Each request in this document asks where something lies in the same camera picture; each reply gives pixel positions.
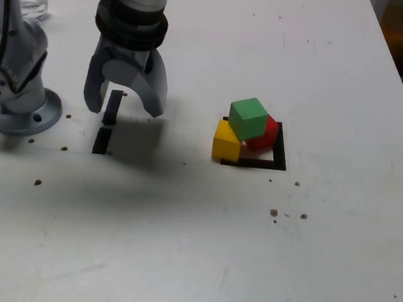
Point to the green cube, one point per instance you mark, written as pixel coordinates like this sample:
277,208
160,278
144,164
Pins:
248,120

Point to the black tape square outline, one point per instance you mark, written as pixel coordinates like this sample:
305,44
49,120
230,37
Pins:
281,152

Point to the black tape strip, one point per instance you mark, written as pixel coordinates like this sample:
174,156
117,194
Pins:
112,109

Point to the yellow cube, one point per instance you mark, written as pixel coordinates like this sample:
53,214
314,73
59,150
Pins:
225,144

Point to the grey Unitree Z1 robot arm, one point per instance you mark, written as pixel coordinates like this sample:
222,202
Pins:
25,42

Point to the red cube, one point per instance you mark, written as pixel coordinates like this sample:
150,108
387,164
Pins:
266,138

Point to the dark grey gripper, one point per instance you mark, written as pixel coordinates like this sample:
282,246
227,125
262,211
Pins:
125,53

